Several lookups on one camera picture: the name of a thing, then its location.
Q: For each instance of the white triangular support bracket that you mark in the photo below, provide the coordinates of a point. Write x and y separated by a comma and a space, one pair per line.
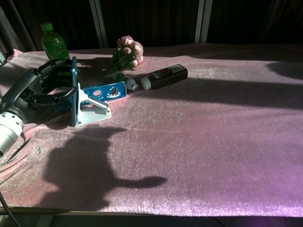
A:
93, 113

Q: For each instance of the grey metal frame post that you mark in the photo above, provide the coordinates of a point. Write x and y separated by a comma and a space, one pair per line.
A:
99, 23
202, 21

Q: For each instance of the green plastic bottle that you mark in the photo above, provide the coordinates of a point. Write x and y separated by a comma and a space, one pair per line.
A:
55, 43

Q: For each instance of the dark bottle with white cap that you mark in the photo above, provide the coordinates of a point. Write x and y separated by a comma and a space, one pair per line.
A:
165, 75

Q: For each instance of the small white green tube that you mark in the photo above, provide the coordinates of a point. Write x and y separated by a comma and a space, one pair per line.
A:
126, 81

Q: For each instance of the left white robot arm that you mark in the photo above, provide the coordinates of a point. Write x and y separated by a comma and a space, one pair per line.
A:
7, 131

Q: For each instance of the blue cookie box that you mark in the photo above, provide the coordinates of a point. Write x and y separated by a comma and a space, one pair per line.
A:
109, 91

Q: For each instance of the black smartphone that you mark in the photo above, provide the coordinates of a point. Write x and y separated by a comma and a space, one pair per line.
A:
74, 94

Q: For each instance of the pink flower bouquet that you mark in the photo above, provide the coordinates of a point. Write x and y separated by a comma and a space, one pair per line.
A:
129, 50

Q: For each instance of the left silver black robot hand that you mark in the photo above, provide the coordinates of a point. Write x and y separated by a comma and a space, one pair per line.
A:
26, 89

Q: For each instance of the pink fleece table cloth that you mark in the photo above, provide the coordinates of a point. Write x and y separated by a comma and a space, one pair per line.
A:
189, 142

